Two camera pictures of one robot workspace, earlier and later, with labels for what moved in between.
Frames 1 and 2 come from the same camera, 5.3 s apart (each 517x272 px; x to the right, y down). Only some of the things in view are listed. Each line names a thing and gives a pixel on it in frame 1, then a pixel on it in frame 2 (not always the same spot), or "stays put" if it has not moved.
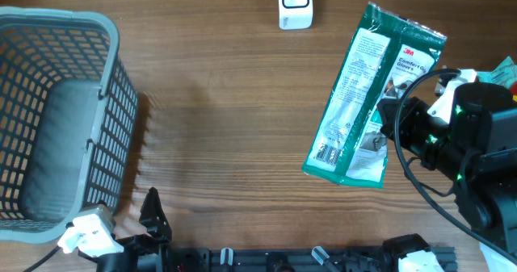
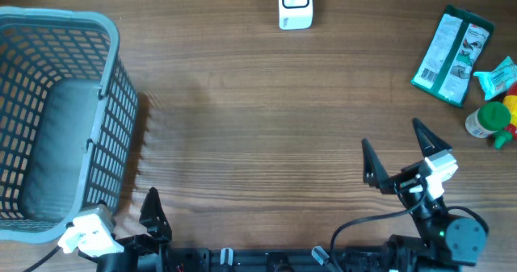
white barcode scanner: [296, 5] stays put
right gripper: [411, 109] -> [374, 176]
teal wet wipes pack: [504, 74] stays put
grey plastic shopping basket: [69, 115] stays put
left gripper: [157, 227] stays put
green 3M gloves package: [387, 52] -> [453, 55]
